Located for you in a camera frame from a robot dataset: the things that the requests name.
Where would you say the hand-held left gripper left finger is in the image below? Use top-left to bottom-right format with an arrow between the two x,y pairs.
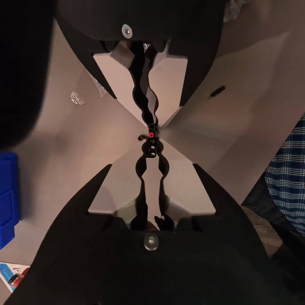
88,141 -> 149,231

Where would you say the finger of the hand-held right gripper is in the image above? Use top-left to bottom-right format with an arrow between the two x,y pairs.
147,45 -> 189,127
93,41 -> 156,127

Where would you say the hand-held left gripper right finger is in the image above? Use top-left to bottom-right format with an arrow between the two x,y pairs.
154,140 -> 217,231

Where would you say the black lego beam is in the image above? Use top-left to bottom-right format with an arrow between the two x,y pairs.
147,122 -> 159,159

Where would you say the lego instruction booklet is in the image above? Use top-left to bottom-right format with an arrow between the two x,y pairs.
0,262 -> 31,293

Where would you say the clear plastic scrap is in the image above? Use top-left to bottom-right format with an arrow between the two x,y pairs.
70,91 -> 85,105

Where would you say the clear plastic bag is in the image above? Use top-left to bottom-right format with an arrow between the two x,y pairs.
224,0 -> 247,23

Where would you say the dark blue cloth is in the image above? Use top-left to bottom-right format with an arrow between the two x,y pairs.
241,175 -> 305,235

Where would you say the grey woven fabric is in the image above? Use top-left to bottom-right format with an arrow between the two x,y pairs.
240,205 -> 285,258

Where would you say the blue plaid cloth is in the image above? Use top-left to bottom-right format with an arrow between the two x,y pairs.
264,114 -> 305,236

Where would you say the blue plastic bin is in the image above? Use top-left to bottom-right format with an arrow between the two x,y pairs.
0,152 -> 20,250

